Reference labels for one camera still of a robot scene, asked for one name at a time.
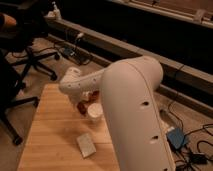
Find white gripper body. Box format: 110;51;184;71
69;91;92;104

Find red pepper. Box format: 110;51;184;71
77;102;87;115

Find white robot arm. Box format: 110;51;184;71
59;56;176;171

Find white paper cup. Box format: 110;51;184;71
87;103;103;122

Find power strip on floor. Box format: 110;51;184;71
60;47;85;65

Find white sponge block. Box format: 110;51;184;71
77;133;96;158

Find black office chair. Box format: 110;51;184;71
0;0;60;145

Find white spray bottle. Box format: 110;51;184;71
52;1;62;20

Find blue power box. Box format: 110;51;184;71
166;128;189;150

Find black floor cables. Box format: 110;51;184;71
159;66;213;171

